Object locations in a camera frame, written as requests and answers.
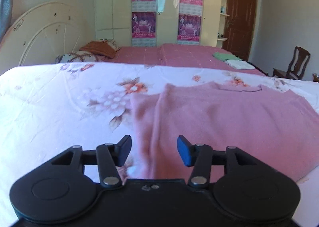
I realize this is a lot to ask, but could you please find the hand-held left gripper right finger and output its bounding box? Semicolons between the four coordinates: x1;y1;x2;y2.
177;136;258;189

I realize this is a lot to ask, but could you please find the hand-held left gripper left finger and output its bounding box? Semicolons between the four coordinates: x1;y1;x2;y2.
51;135;132;190

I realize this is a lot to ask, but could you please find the pink long-sleeved sweater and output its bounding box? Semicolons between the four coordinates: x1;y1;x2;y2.
130;81;319;183

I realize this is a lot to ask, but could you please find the white floral bed sheet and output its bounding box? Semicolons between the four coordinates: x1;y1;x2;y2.
0;62;319;227

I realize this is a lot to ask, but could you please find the pink bed cover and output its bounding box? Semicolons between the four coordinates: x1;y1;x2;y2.
113;43;268;76

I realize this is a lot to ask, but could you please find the folded white cloth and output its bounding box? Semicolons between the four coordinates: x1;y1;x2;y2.
225;59;255;70

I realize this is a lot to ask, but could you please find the folded green cloth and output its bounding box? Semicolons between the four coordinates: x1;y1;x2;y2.
213;52;243;62

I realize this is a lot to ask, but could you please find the floral patterned pillow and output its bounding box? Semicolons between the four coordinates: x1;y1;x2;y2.
55;51;110;63

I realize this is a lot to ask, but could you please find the orange-brown pillow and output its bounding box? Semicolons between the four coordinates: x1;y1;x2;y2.
80;41;118;59

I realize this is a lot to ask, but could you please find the cream wardrobe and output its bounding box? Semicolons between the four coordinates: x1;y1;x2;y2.
95;0;276;48

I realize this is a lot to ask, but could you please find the dark wooden chair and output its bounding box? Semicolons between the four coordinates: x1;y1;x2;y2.
272;46;311;80

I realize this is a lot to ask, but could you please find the cream round headboard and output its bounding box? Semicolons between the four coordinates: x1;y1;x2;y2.
0;2;96;68

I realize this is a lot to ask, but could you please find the brown wooden door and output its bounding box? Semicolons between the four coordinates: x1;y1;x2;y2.
222;0;259;62

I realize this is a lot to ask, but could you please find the blue curtain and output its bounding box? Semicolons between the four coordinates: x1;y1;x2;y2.
0;0;14;39

